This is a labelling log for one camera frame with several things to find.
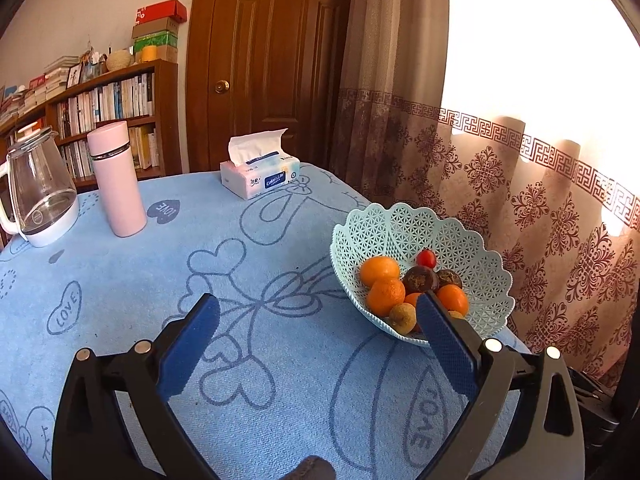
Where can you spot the wooden bookshelf with books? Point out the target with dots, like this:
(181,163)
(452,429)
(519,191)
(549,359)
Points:
(142,95)

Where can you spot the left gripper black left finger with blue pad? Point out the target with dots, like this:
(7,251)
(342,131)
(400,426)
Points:
(91,440)

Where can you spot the teal lattice fruit basket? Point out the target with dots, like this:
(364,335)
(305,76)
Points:
(401,232)

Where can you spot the glass kettle white handle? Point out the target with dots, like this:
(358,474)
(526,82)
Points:
(42,193)

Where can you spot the large smooth orange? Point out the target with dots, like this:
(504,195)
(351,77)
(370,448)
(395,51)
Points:
(378,268)

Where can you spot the dark brown passion fruit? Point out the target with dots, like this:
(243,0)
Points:
(448,277)

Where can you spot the stacked boxes on shelf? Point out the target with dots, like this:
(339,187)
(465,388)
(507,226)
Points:
(156,30)

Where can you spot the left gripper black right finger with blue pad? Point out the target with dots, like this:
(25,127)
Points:
(544,439)

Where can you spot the small red tomato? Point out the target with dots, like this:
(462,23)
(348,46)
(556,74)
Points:
(426,257)

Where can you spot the grey gloved hand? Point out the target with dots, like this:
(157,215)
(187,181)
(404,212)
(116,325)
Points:
(312,468)

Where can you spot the brown wooden door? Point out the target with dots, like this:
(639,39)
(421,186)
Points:
(256,65)

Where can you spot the dark purple mangosteen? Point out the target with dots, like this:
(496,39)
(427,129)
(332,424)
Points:
(420,279)

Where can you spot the pink thermos bottle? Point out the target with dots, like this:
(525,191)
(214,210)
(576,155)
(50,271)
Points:
(113,165)

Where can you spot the mandarin orange with stem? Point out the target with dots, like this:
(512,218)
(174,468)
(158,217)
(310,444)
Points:
(385,294)

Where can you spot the white tissue pack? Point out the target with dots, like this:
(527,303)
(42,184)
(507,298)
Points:
(258,164)

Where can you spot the patterned beige curtain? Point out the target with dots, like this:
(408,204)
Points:
(520,118)

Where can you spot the light blue love tablecloth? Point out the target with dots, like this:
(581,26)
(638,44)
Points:
(293,370)

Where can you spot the green brown kiwi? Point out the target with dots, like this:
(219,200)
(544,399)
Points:
(402,318)

